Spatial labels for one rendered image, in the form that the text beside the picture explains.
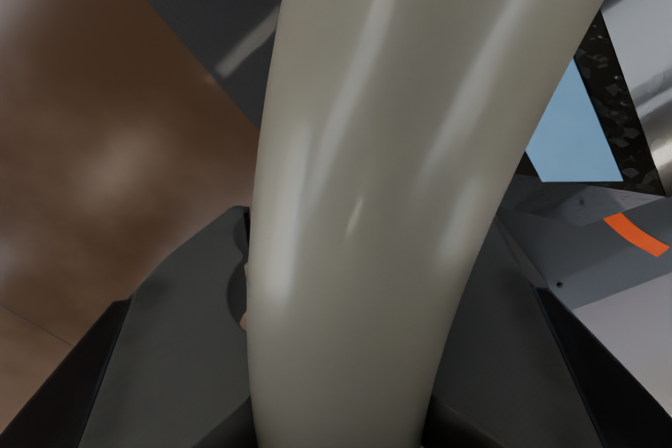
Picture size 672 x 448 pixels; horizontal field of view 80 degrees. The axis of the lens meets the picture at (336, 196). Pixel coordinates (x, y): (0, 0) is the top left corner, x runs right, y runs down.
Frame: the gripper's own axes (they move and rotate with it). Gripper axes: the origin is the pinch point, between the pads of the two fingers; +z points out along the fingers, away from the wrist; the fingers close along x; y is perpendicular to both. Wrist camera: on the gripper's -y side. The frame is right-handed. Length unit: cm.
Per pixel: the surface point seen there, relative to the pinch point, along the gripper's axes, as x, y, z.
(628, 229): 89, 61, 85
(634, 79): 11.6, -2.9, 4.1
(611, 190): 14.1, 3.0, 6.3
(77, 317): -91, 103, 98
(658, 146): 13.7, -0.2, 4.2
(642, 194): 14.8, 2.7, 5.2
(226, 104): -25, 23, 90
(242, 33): -18, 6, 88
